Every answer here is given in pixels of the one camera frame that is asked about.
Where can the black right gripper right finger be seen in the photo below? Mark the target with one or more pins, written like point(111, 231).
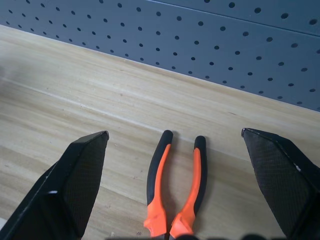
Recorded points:
point(282, 185)

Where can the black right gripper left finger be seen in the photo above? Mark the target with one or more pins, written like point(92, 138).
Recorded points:
point(62, 190)

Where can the orange and black pliers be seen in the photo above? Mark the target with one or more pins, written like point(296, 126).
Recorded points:
point(160, 190)

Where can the blue-grey pegboard panel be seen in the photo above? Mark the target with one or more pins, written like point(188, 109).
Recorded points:
point(190, 37)

